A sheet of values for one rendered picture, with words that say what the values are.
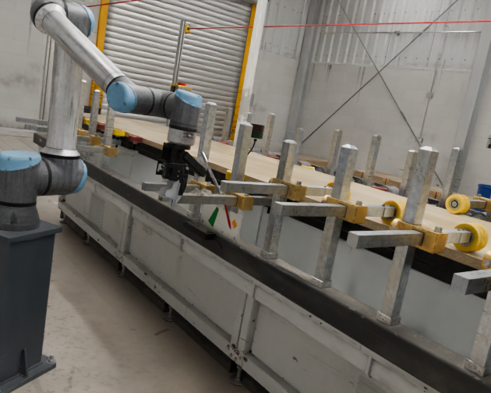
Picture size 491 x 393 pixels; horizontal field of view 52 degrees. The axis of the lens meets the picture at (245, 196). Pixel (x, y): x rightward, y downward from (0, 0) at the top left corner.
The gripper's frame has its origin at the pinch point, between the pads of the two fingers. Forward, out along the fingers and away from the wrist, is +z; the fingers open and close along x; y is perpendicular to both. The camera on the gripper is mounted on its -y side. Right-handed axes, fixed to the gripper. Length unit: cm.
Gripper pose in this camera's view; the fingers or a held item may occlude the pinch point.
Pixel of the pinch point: (174, 203)
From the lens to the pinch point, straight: 168.5
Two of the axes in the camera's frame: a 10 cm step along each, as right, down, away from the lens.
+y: -7.9, -0.7, -6.1
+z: -2.0, 9.7, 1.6
